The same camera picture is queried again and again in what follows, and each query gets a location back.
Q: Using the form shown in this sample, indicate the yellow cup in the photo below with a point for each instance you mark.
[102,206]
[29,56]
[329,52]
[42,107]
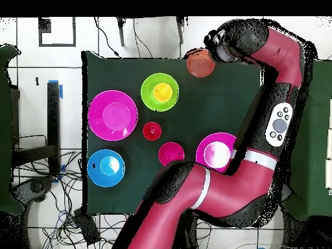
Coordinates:
[163,92]

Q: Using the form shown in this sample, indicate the green bowl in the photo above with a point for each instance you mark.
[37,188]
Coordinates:
[147,96]

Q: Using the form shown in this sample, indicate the orange bowl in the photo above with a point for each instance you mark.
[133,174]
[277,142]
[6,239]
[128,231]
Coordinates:
[199,64]

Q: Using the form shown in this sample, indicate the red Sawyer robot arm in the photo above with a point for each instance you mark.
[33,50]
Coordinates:
[233,186]

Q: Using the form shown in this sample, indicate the red cup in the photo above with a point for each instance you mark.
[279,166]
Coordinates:
[152,131]

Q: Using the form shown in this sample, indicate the small crimson bowl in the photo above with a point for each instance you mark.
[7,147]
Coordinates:
[170,153]

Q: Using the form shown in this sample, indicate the large pink bowl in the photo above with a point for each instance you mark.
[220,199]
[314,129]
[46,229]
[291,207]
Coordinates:
[207,145]
[112,115]

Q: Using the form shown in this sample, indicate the blue bowl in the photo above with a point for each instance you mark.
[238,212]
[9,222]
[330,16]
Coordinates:
[105,168]

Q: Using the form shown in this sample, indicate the dark green tablecloth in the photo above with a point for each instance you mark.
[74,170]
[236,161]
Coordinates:
[116,67]

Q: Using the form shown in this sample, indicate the metal chair leg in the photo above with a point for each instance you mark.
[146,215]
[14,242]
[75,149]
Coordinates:
[120,33]
[180,31]

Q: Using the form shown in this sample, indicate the blue tape strip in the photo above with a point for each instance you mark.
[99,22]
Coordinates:
[61,91]

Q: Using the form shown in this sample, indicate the black power strip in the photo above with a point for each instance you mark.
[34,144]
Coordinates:
[87,228]

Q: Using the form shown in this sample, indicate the green cloth side table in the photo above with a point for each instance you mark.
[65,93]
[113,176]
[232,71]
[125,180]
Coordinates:
[316,155]
[6,129]

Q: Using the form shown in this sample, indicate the black table frame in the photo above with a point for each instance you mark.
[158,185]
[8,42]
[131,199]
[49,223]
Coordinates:
[53,116]

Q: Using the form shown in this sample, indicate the black pedestal leg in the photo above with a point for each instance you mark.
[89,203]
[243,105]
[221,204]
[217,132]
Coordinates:
[35,188]

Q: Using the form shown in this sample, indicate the grey square floor frame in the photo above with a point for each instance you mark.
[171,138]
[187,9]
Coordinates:
[57,45]

